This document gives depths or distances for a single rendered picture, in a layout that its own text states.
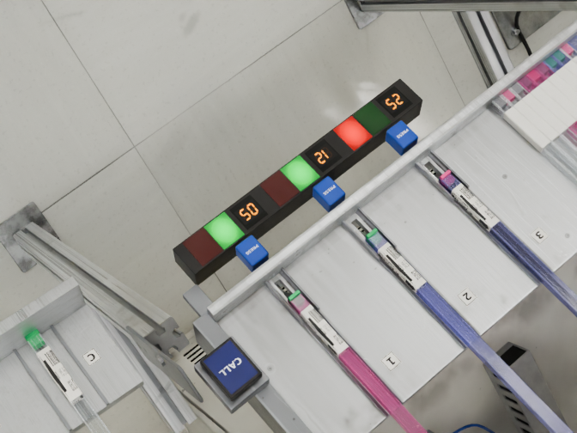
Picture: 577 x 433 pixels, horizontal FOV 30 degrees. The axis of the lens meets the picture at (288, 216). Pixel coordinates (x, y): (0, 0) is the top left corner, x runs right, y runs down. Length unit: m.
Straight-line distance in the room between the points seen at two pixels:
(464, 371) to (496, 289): 0.30
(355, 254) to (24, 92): 0.78
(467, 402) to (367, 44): 0.80
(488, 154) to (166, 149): 0.76
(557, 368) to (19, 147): 0.90
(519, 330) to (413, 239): 0.35
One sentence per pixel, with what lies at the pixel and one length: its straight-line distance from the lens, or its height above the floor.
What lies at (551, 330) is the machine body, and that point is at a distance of 1.53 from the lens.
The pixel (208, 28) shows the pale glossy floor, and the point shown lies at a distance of 1.87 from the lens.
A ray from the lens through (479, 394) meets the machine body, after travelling 1.48.
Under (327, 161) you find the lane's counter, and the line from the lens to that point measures 1.22.
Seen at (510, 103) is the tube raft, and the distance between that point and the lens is 1.26.
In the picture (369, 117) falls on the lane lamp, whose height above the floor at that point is 0.66.
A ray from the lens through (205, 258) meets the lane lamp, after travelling 1.17.
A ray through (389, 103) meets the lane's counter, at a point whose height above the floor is 0.66.
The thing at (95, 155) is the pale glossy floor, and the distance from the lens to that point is 1.81.
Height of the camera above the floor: 1.72
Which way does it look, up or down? 61 degrees down
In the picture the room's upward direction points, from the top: 110 degrees clockwise
